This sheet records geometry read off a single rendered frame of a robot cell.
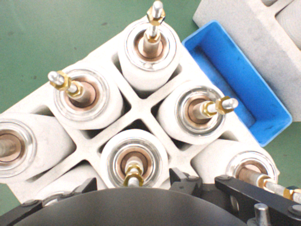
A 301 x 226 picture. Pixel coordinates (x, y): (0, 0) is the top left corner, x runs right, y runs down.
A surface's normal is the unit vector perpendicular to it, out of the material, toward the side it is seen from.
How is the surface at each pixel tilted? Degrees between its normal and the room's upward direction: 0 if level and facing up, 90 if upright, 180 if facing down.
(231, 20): 90
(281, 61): 90
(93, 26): 0
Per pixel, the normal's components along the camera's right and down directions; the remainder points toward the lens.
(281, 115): -0.79, 0.60
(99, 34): 0.08, -0.08
